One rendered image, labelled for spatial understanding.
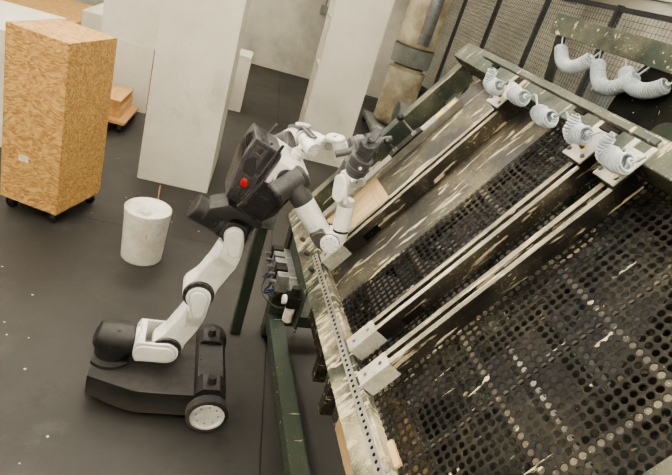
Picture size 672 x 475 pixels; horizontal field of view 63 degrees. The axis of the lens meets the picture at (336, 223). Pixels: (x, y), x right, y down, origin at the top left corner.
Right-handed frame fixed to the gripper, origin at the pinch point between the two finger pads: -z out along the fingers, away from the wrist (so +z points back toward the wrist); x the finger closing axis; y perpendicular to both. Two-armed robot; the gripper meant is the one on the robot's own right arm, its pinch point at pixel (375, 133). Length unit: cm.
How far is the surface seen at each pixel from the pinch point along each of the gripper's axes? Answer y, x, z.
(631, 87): 72, 76, -42
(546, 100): 45, 40, -30
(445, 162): 26.2, 39.8, 13.9
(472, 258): 53, -16, 11
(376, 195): 8, 45, 50
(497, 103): 30, 52, -15
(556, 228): 66, -17, -16
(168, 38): -205, 170, 117
